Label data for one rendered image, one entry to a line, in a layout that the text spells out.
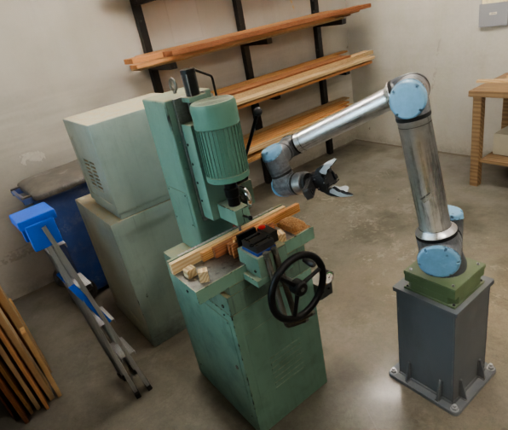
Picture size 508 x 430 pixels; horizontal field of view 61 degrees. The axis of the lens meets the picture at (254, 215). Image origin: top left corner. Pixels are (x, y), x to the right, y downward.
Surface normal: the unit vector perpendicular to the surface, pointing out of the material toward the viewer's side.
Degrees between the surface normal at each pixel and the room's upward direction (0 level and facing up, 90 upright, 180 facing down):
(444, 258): 95
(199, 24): 90
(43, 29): 90
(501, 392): 0
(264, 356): 90
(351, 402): 0
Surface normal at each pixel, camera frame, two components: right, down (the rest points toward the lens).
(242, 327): 0.59, 0.25
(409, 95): -0.45, 0.35
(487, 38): -0.78, 0.39
